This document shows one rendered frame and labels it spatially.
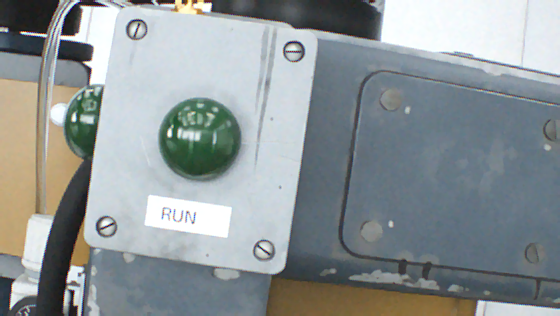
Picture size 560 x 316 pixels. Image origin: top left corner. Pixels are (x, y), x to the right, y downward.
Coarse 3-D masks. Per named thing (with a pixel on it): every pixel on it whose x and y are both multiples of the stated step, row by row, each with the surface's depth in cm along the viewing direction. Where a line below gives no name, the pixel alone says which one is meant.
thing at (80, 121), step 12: (96, 84) 49; (72, 96) 49; (84, 96) 48; (96, 96) 48; (72, 108) 48; (84, 108) 48; (96, 108) 48; (72, 120) 48; (84, 120) 48; (96, 120) 48; (72, 132) 48; (84, 132) 48; (96, 132) 48; (72, 144) 48; (84, 144) 48; (84, 156) 48
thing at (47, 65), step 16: (64, 0) 63; (80, 0) 62; (96, 0) 61; (112, 0) 61; (64, 16) 64; (48, 32) 65; (48, 48) 66; (48, 64) 67; (48, 80) 68; (48, 96) 78; (48, 112) 78
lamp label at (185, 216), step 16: (160, 208) 47; (176, 208) 47; (192, 208) 47; (208, 208) 47; (224, 208) 47; (160, 224) 47; (176, 224) 47; (192, 224) 47; (208, 224) 47; (224, 224) 47
